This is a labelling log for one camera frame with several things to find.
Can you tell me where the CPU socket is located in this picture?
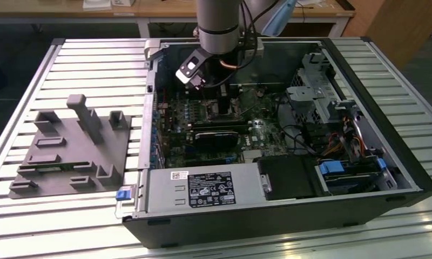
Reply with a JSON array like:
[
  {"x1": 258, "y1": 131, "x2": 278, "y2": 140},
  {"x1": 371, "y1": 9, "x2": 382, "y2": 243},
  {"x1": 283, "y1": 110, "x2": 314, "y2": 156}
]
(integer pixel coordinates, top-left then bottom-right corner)
[{"x1": 200, "y1": 99, "x2": 247, "y2": 121}]

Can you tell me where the black RAM slot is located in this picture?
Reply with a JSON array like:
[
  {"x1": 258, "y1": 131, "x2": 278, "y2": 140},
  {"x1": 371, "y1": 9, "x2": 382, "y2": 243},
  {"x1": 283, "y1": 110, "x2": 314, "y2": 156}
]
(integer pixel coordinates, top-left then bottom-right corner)
[
  {"x1": 191, "y1": 120, "x2": 249, "y2": 128},
  {"x1": 192, "y1": 125, "x2": 254, "y2": 133}
]

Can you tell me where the black expansion slot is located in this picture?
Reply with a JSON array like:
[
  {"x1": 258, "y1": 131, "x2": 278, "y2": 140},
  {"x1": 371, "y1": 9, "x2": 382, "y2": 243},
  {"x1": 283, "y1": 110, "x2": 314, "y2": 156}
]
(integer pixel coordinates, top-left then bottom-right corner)
[{"x1": 186, "y1": 158, "x2": 229, "y2": 166}]

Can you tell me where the grey case latch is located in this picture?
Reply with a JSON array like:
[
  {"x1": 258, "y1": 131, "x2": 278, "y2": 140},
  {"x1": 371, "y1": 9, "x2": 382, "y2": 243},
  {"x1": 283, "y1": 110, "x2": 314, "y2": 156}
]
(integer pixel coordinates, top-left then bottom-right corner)
[{"x1": 143, "y1": 39, "x2": 171, "y2": 62}]

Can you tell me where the black graphics card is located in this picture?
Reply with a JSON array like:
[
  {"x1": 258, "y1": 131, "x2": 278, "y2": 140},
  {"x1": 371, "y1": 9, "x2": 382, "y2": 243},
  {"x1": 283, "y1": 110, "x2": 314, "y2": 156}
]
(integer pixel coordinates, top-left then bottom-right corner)
[{"x1": 192, "y1": 131, "x2": 241, "y2": 151}]

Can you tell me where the grey metal disk bay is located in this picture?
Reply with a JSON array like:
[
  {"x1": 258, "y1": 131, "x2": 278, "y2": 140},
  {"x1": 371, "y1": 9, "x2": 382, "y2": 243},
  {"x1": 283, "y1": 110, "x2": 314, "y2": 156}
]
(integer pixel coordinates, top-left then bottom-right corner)
[{"x1": 285, "y1": 52, "x2": 362, "y2": 125}]

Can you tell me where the wooden desk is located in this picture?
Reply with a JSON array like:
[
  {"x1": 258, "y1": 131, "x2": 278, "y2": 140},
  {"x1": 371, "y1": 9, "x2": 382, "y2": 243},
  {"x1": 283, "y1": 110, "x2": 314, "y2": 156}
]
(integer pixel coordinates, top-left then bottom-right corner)
[{"x1": 0, "y1": 0, "x2": 357, "y2": 38}]

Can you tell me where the green motherboard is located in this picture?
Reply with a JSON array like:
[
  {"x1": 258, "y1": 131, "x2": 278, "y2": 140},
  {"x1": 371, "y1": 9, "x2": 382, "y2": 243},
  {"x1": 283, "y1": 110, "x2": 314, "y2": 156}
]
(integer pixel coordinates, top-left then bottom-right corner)
[{"x1": 152, "y1": 79, "x2": 306, "y2": 168}]

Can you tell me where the black plastic shroud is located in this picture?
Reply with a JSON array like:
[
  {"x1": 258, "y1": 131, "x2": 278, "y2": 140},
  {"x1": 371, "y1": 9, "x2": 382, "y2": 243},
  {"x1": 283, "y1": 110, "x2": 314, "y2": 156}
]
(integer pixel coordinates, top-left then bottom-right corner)
[{"x1": 255, "y1": 155, "x2": 325, "y2": 202}]

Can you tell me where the grey power supply unit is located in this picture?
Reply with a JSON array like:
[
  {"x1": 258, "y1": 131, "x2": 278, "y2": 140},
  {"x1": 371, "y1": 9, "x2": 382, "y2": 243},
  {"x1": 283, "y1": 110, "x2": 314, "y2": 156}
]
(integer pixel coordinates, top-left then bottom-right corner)
[{"x1": 143, "y1": 161, "x2": 273, "y2": 214}]

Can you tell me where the blue disk carrier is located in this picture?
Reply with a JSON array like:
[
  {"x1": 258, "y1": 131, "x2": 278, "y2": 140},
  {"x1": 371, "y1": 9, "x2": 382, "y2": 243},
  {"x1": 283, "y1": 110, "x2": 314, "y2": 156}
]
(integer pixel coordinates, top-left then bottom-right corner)
[{"x1": 319, "y1": 160, "x2": 347, "y2": 176}]

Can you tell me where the grey parts rack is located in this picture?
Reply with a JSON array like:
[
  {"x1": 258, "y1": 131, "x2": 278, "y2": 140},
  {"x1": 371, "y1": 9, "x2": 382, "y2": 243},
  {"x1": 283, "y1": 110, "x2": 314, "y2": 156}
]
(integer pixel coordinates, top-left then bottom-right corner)
[{"x1": 7, "y1": 94, "x2": 134, "y2": 200}]

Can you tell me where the blue case latch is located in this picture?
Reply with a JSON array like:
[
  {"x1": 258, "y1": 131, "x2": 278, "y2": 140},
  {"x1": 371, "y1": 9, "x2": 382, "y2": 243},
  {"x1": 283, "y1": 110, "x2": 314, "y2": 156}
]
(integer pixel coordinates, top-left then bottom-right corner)
[{"x1": 115, "y1": 190, "x2": 135, "y2": 202}]

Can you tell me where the wooden cabinet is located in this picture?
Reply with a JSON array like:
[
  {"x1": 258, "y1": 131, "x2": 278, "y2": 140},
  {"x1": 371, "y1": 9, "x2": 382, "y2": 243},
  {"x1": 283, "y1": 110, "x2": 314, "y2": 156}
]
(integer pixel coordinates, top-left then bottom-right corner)
[{"x1": 342, "y1": 0, "x2": 432, "y2": 70}]

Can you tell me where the black disk drive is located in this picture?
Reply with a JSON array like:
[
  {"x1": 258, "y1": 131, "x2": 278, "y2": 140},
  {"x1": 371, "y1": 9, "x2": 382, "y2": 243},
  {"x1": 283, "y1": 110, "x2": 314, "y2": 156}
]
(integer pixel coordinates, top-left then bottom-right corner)
[{"x1": 323, "y1": 172, "x2": 383, "y2": 195}]

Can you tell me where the green RAM stick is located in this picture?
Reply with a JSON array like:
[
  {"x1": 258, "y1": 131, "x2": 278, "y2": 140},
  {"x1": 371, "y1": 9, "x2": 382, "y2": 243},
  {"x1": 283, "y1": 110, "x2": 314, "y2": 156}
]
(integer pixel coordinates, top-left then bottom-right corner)
[{"x1": 34, "y1": 166, "x2": 75, "y2": 172}]

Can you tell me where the black PC case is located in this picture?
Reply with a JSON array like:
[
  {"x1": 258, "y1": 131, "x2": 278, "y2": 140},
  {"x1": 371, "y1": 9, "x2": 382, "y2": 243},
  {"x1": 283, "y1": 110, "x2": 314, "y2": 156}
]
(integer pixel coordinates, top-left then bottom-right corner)
[{"x1": 122, "y1": 37, "x2": 432, "y2": 249}]

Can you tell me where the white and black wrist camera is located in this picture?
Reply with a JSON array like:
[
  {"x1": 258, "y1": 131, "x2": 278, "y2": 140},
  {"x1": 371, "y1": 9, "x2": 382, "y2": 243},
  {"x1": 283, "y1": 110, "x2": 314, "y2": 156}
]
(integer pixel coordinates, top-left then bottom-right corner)
[{"x1": 175, "y1": 50, "x2": 208, "y2": 88}]

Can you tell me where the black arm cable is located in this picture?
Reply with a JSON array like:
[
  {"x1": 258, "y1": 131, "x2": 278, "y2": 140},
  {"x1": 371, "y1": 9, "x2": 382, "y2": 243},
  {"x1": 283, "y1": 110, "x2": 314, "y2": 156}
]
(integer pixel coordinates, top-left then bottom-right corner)
[{"x1": 238, "y1": 0, "x2": 261, "y2": 74}]

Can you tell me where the black wire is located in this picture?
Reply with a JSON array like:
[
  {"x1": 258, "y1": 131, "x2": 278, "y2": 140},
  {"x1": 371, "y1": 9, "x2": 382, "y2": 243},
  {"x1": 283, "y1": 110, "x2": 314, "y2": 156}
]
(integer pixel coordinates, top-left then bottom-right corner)
[{"x1": 278, "y1": 122, "x2": 322, "y2": 156}]

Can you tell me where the yellow and red wire bundle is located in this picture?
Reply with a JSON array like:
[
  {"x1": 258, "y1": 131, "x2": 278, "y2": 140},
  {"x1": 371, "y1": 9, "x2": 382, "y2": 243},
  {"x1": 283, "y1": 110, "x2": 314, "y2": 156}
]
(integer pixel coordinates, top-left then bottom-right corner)
[{"x1": 323, "y1": 115, "x2": 369, "y2": 162}]

